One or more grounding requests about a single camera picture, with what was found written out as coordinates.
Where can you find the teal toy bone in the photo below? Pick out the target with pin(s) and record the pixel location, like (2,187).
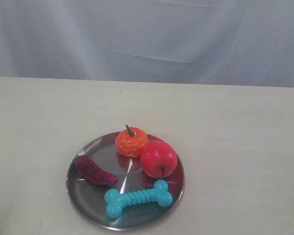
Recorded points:
(116,201)

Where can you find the round stainless steel plate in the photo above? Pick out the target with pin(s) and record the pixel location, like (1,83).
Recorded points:
(88,199)

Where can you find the white backdrop cloth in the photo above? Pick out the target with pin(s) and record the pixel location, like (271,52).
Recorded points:
(229,42)

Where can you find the orange toy pumpkin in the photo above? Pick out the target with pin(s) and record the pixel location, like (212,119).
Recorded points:
(131,141)

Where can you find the red toy apple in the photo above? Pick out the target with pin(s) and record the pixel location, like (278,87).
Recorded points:
(158,159)

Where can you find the purple toy sweet potato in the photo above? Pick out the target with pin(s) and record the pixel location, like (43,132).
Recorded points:
(92,173)

